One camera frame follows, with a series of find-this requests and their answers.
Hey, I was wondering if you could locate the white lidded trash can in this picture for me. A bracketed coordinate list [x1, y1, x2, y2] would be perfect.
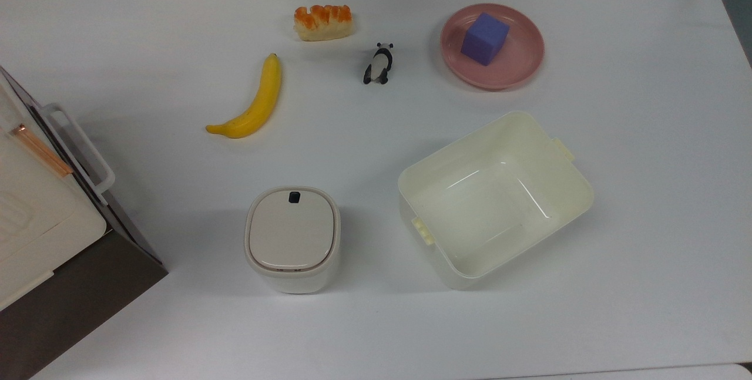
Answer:
[244, 186, 342, 295]

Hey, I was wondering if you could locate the brown drawer with white handle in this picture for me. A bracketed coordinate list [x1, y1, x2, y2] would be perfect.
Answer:
[31, 102, 169, 278]

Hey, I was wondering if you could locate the cream plastic box appliance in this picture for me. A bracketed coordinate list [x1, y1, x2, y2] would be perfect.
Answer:
[0, 75, 108, 311]

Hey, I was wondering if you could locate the brown wooden cabinet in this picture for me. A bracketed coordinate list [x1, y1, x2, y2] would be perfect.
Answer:
[0, 66, 169, 380]

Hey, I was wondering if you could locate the purple foam cube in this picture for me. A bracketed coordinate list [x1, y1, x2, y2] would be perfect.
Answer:
[459, 12, 511, 67]

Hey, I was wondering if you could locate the cream plastic open bin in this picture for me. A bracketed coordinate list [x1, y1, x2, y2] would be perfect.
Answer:
[397, 110, 595, 291]

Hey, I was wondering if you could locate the toy bread with orange glaze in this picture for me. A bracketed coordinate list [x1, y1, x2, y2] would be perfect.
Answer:
[293, 4, 355, 42]

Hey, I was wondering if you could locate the yellow banana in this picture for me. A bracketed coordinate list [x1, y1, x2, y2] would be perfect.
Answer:
[205, 53, 283, 139]

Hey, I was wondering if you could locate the copper appliance handle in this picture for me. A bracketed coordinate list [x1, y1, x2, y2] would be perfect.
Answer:
[12, 123, 75, 179]

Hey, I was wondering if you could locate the panda figurine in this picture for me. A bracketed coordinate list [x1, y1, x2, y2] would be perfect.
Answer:
[362, 42, 395, 86]

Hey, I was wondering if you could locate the pink plate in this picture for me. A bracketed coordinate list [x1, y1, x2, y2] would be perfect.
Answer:
[440, 3, 546, 92]

